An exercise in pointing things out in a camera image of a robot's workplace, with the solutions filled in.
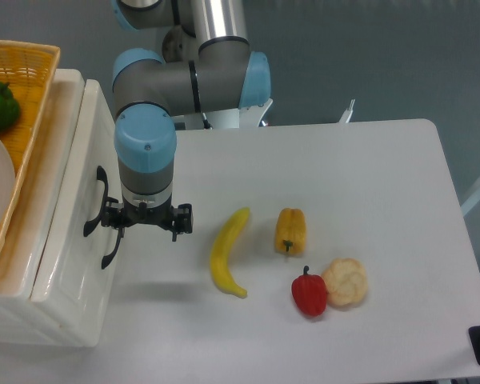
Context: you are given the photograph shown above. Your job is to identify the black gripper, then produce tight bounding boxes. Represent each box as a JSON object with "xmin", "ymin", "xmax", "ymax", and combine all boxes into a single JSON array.
[{"xmin": 102, "ymin": 196, "xmax": 193, "ymax": 242}]

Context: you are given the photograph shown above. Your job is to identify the white drawer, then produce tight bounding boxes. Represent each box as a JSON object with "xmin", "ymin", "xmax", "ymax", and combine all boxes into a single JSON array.
[{"xmin": 30, "ymin": 78, "xmax": 123, "ymax": 348}]

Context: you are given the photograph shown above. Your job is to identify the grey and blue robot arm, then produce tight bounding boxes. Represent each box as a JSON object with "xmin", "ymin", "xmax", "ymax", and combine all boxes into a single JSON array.
[{"xmin": 84, "ymin": 1, "xmax": 271, "ymax": 235}]

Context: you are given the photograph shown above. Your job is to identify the white plastic drawer cabinet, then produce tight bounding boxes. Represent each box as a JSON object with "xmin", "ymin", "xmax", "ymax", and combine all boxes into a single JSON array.
[{"xmin": 0, "ymin": 68, "xmax": 123, "ymax": 348}]

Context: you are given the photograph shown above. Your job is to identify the yellow banana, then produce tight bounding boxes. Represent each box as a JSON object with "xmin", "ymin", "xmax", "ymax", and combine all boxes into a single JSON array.
[{"xmin": 209, "ymin": 207, "xmax": 250, "ymax": 298}]

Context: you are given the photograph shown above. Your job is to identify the yellow bell pepper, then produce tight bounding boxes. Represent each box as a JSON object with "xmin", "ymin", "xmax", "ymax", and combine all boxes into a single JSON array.
[{"xmin": 274, "ymin": 208, "xmax": 307, "ymax": 256}]

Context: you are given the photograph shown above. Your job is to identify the red bell pepper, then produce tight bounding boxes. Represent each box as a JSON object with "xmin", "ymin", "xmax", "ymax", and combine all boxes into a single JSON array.
[{"xmin": 291, "ymin": 265, "xmax": 327, "ymax": 318}]

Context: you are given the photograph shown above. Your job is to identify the orange woven basket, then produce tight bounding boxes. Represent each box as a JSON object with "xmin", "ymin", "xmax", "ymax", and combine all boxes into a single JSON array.
[{"xmin": 0, "ymin": 40, "xmax": 60, "ymax": 253}]

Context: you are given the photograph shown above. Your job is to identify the beige bread roll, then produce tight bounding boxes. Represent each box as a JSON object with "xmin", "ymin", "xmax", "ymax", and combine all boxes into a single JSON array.
[{"xmin": 321, "ymin": 258, "xmax": 368, "ymax": 307}]

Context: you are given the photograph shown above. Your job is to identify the black top drawer handle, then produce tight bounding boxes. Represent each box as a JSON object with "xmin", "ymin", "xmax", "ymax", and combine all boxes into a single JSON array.
[{"xmin": 83, "ymin": 166, "xmax": 109, "ymax": 237}]

